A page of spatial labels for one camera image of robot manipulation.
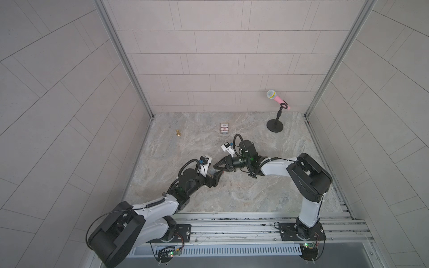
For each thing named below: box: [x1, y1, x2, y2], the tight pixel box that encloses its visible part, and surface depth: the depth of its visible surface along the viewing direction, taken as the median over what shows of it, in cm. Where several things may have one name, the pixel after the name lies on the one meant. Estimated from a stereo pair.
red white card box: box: [220, 122, 230, 135], surface depth 109 cm
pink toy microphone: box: [266, 89, 291, 110], surface depth 95 cm
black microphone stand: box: [266, 102, 288, 133], surface depth 111 cm
